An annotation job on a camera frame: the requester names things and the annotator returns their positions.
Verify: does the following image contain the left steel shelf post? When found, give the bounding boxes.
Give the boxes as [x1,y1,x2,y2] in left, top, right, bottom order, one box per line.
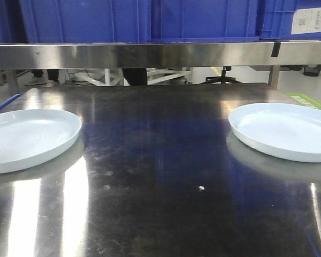
[5,70,20,96]

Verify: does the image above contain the green floor sign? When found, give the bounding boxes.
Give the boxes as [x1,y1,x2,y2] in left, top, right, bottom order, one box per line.
[286,93,321,110]

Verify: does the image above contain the white barcode label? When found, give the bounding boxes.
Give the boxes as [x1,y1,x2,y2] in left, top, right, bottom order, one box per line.
[291,7,321,35]

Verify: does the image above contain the steel shelf post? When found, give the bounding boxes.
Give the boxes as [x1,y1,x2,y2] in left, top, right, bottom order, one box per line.
[268,65,280,89]
[5,70,20,96]

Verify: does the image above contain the left blue plastic crate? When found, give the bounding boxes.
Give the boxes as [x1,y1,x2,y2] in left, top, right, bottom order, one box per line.
[19,1,151,43]

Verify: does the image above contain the person legs dark trousers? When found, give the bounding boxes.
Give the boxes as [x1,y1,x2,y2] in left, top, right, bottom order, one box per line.
[122,68,148,86]

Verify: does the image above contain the black tape strip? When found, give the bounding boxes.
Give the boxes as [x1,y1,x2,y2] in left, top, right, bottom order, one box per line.
[271,41,281,58]

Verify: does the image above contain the right steel shelf post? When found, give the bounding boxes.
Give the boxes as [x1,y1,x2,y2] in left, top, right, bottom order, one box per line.
[268,65,280,89]

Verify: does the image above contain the black waste bin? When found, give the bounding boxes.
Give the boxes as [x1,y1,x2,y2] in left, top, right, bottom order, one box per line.
[303,64,321,77]

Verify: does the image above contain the white metal frame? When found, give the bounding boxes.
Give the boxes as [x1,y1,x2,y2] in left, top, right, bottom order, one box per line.
[65,68,192,86]

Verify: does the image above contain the black stool base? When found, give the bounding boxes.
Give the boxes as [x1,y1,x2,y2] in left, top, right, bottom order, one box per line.
[201,66,241,84]

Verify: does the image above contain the middle blue plastic crate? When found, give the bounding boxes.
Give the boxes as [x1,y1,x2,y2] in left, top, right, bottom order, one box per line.
[149,0,259,43]

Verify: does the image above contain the blue plastic crate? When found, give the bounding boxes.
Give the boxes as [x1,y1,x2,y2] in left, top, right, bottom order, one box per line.
[149,0,259,43]
[19,1,151,43]

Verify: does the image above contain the light blue plate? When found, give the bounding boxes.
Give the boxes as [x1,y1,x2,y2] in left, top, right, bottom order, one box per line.
[0,109,82,174]
[228,103,321,163]

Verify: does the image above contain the blue table edge strip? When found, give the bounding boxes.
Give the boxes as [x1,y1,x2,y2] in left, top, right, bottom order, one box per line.
[0,93,22,110]

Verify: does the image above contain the stainless steel shelf rail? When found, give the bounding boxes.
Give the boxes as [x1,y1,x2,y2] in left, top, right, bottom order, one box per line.
[0,41,321,70]

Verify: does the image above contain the right blue labelled crate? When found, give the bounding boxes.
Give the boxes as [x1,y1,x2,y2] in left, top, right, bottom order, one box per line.
[256,0,321,41]

